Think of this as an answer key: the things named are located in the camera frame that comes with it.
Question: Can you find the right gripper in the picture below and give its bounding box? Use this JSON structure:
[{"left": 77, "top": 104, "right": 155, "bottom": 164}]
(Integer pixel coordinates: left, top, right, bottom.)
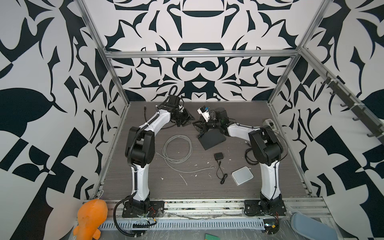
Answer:
[{"left": 194, "top": 117, "right": 223, "bottom": 133}]

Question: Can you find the black network switch box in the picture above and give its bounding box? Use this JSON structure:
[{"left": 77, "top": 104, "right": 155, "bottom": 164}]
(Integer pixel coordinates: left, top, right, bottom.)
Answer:
[{"left": 199, "top": 129, "right": 226, "bottom": 150}]

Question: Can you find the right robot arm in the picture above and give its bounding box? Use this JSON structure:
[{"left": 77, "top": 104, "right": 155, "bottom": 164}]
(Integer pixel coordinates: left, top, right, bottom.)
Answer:
[{"left": 193, "top": 106, "right": 284, "bottom": 210}]

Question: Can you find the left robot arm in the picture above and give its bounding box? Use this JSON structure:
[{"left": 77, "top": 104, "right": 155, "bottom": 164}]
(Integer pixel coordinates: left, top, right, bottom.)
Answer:
[{"left": 125, "top": 95, "right": 192, "bottom": 210}]

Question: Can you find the black power adapter centre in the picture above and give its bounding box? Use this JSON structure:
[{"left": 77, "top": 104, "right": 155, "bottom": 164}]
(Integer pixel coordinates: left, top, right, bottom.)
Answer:
[{"left": 214, "top": 153, "right": 228, "bottom": 185}]

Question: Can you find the white square router box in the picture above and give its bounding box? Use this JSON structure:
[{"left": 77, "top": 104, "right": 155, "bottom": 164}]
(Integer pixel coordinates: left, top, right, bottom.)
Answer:
[{"left": 232, "top": 167, "right": 254, "bottom": 186}]

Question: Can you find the green object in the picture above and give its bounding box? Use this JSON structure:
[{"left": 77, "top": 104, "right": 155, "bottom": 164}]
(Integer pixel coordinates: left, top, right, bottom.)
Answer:
[{"left": 205, "top": 234, "right": 220, "bottom": 240}]

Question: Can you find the orange plush toy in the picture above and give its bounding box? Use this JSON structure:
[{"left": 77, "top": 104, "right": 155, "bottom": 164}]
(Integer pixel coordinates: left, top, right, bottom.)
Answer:
[{"left": 73, "top": 199, "right": 108, "bottom": 240}]

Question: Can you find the grey blue pad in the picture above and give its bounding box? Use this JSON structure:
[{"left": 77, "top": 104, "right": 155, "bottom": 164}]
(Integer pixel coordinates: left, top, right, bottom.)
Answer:
[{"left": 291, "top": 213, "right": 338, "bottom": 240}]

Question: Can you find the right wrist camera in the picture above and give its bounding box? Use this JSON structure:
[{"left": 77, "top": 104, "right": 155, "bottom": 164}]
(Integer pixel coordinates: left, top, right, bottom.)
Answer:
[{"left": 197, "top": 106, "right": 211, "bottom": 122}]

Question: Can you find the grey coiled ethernet cable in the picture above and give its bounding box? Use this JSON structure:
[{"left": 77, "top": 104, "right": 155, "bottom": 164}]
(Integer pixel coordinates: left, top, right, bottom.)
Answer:
[{"left": 155, "top": 134, "right": 215, "bottom": 174}]

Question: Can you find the black coiled cable right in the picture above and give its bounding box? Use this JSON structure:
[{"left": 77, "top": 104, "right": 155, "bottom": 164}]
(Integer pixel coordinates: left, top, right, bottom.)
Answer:
[{"left": 244, "top": 140, "right": 262, "bottom": 166}]

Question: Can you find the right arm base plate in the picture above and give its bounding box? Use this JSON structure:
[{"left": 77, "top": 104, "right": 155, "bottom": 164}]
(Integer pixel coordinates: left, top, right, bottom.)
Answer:
[{"left": 244, "top": 198, "right": 287, "bottom": 217}]

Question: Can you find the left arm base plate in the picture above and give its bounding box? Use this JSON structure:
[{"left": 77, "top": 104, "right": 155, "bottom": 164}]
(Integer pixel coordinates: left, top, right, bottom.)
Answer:
[{"left": 122, "top": 200, "right": 165, "bottom": 218}]

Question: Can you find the white cable duct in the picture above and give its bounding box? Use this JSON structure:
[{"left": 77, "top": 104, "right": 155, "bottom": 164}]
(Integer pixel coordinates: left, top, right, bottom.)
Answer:
[{"left": 118, "top": 219, "right": 265, "bottom": 231}]

